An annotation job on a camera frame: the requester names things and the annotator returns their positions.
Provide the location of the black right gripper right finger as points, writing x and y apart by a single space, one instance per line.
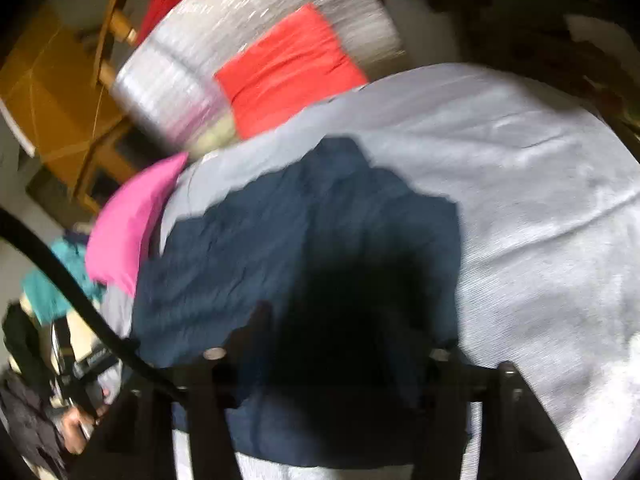
518 439

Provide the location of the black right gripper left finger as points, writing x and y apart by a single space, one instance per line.
134 438

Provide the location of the navy blue jacket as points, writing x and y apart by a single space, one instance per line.
359 273

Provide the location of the person's left hand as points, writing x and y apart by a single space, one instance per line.
76 427

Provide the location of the pink pillow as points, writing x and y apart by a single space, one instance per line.
119 240

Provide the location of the light grey bed sheet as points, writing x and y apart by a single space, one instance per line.
549 204

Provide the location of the yellow wooden nightstand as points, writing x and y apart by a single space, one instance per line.
73 123

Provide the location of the wooden headboard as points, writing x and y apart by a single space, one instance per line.
116 27

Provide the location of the orange-red folded garment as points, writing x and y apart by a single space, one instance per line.
298 62

